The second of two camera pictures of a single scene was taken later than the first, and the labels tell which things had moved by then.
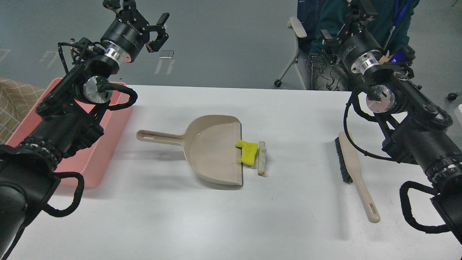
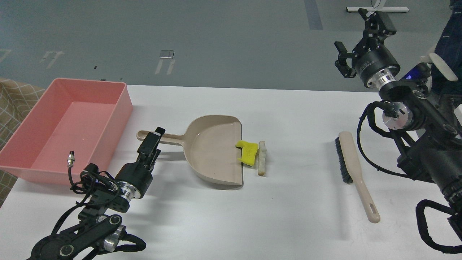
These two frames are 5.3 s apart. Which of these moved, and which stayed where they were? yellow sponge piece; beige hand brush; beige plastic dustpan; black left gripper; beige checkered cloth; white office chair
Moved: black left gripper; white office chair
Stayed: yellow sponge piece; beige hand brush; beige checkered cloth; beige plastic dustpan
